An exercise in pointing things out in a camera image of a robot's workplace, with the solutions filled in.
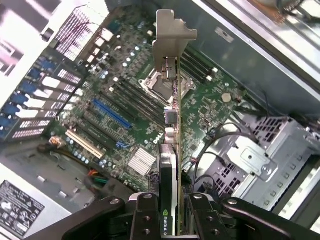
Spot silver finned heat sink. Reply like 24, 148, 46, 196
126, 146, 158, 178

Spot coloured power wire bundle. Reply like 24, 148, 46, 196
84, 169, 110, 193

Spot sleeved yellow wire bundle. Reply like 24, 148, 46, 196
36, 135, 85, 164

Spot white expansion slot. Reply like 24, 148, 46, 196
64, 129, 106, 160

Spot black power supply label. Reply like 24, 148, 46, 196
0, 179, 46, 238

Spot metal CPU socket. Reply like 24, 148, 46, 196
138, 66, 198, 108

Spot open gray PC case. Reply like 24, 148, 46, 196
0, 0, 320, 240

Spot perforated metal drive cage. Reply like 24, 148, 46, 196
199, 115, 320, 214

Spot green motherboard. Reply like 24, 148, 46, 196
49, 6, 251, 194

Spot blue expansion slot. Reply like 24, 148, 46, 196
91, 98, 134, 131

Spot long black expansion slot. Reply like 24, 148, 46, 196
79, 113, 120, 145
72, 121, 114, 153

